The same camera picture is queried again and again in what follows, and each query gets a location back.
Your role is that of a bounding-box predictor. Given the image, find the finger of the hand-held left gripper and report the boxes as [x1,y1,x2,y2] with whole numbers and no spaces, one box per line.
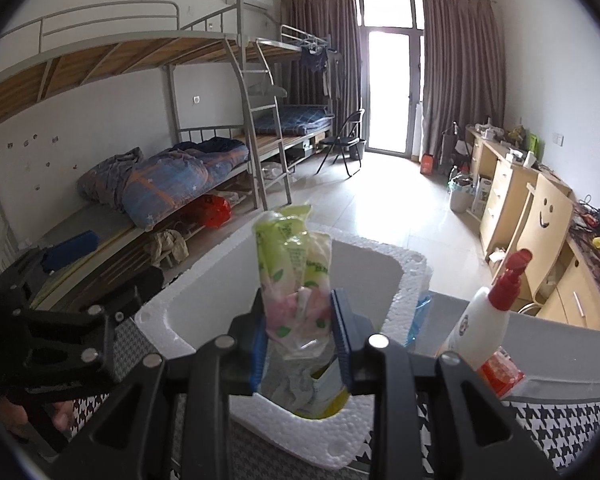
[15,266,165,381]
[0,230,99,311]

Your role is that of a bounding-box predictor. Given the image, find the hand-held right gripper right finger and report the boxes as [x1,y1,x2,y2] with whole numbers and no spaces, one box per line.
[330,287,558,480]

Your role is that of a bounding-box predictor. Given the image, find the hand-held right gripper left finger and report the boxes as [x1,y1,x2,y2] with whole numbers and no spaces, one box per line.
[67,290,268,480]

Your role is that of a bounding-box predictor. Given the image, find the white foam box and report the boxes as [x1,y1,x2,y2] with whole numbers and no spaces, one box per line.
[134,223,433,471]

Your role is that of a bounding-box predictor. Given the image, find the green tissue packet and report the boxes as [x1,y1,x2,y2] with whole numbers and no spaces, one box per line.
[252,203,335,418]

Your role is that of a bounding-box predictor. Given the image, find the person's left hand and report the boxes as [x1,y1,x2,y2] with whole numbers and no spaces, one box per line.
[0,397,75,440]

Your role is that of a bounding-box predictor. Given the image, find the beige crumpled cloth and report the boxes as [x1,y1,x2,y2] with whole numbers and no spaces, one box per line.
[147,230,189,266]

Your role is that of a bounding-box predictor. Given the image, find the red plastic bag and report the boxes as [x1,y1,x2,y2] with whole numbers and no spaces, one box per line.
[194,194,232,230]

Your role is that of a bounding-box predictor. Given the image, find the blue orange quilt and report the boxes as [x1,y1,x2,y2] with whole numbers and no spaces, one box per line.
[76,136,251,231]

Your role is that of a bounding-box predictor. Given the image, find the white pump bottle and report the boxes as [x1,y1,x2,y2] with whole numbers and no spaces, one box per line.
[442,248,534,371]

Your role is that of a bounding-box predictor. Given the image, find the red snack packet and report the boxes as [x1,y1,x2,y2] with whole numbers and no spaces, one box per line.
[477,347,528,401]

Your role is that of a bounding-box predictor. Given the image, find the white bucket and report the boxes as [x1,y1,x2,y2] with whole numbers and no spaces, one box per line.
[449,172,476,213]

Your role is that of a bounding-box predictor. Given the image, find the large metal bunk bed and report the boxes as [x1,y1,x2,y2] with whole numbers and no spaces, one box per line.
[0,0,293,311]

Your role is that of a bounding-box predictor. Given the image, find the metal bunk bed blue mattress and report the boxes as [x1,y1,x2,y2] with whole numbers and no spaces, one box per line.
[237,24,338,211]

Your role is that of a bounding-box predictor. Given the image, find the light wooden desk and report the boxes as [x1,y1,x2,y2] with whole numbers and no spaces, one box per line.
[464,125,600,333]

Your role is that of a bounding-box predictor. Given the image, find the black folding chair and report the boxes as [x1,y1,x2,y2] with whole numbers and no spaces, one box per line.
[316,109,367,178]

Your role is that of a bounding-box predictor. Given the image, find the blue checked mattress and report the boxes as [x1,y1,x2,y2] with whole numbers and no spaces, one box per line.
[252,104,335,136]

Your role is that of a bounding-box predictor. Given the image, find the houndstooth tablecloth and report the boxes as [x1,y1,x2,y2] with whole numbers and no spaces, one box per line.
[10,292,600,480]

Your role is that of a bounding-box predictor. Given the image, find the wooden smiley chair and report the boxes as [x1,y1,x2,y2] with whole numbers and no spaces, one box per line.
[510,174,575,311]

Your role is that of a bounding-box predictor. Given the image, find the glass balcony door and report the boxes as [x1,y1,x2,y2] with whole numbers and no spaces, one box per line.
[355,0,425,153]

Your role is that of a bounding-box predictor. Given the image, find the dark hanging clothes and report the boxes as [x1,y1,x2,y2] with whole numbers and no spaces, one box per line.
[300,44,341,101]

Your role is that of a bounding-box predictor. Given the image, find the brown curtain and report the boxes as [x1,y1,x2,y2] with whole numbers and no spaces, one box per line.
[280,0,363,111]
[422,0,505,161]

